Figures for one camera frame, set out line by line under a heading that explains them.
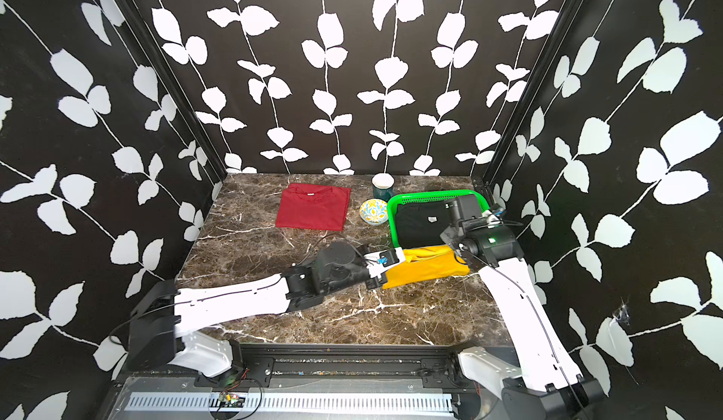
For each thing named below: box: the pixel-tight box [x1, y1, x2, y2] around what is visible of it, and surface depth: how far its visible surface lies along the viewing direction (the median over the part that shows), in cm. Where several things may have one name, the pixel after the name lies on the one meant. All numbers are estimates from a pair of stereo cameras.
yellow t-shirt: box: [382, 244, 471, 290], surface depth 71 cm
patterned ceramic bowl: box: [358, 198, 388, 227], surface depth 109 cm
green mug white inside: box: [370, 171, 396, 202], surface depth 109 cm
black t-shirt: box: [395, 201, 450, 249], surface depth 106 cm
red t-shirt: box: [274, 182, 352, 231], surface depth 113 cm
